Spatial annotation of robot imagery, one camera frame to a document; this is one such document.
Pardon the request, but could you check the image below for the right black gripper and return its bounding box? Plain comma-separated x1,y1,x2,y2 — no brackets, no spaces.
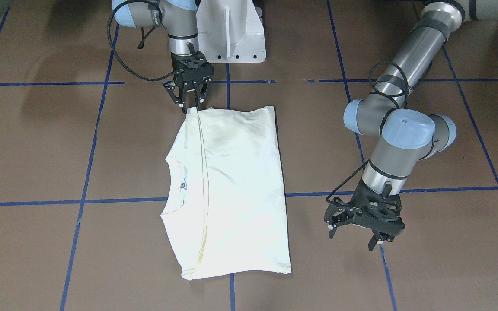
164,51,214,114

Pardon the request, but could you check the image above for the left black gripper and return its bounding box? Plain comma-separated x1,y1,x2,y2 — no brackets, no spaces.
325,180,405,251

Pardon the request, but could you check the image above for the cream long-sleeve cat shirt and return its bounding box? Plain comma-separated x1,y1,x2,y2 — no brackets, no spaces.
161,106,292,281

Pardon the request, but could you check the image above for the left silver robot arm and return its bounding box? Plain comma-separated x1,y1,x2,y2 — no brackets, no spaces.
324,0,498,251

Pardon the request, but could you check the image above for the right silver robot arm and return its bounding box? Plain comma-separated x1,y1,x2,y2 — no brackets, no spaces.
107,0,214,114

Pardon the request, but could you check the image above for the white support column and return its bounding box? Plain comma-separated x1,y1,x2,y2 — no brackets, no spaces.
196,0,267,63

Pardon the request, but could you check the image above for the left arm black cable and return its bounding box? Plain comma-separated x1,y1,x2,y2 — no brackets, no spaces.
326,60,412,206

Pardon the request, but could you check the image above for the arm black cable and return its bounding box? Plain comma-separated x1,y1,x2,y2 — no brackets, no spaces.
326,60,412,206
107,0,176,82

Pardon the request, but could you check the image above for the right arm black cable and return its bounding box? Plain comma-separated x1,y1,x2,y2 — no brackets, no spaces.
107,0,176,82

